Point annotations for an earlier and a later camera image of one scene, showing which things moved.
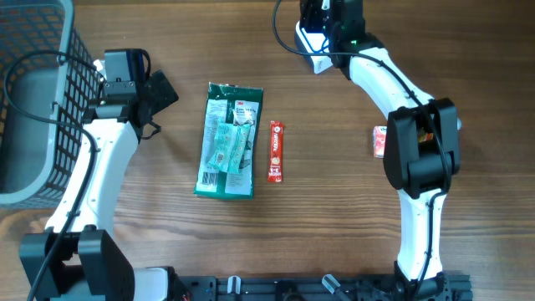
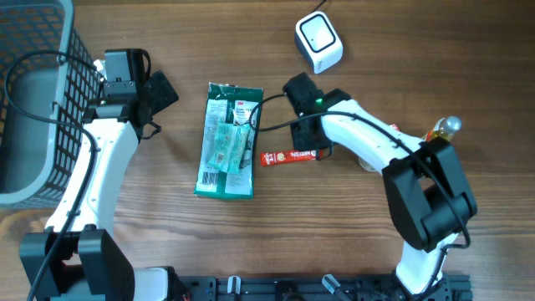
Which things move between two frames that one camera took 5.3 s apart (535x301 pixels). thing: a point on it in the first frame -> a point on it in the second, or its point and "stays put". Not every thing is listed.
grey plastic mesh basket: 48,79 stays put
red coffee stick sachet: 276,149 -> 272,158
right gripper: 308,11 -> 299,144
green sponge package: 227,154 stays put
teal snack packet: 229,142 stays put
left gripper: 159,91 stays put
